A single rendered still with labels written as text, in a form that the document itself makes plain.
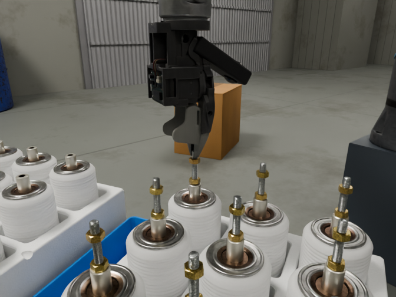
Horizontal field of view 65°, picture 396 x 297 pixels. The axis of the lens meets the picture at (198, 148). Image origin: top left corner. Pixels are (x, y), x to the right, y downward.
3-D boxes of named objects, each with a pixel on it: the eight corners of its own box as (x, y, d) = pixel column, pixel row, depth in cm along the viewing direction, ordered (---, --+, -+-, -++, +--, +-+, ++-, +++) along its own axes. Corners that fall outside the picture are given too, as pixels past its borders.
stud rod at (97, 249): (103, 282, 35) (95, 224, 32) (95, 281, 35) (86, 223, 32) (107, 276, 36) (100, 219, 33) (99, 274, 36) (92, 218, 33)
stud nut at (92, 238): (98, 245, 32) (97, 238, 32) (83, 243, 33) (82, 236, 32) (107, 234, 34) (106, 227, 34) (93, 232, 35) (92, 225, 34)
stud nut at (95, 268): (102, 274, 34) (101, 268, 33) (88, 271, 34) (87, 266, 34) (111, 262, 35) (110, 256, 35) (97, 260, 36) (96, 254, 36)
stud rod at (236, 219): (231, 250, 40) (233, 198, 37) (231, 245, 41) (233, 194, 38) (238, 250, 40) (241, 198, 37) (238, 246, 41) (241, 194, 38)
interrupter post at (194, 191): (204, 200, 56) (204, 184, 54) (193, 204, 54) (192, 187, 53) (195, 195, 57) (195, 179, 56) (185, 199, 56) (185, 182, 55)
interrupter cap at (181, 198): (224, 201, 55) (224, 198, 55) (190, 215, 51) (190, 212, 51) (198, 186, 61) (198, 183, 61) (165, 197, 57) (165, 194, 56)
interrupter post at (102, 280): (110, 298, 35) (107, 274, 34) (89, 299, 35) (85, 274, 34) (115, 282, 37) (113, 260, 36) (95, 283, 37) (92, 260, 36)
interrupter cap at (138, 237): (142, 219, 50) (141, 215, 50) (188, 223, 49) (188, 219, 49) (125, 249, 43) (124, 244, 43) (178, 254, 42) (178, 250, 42)
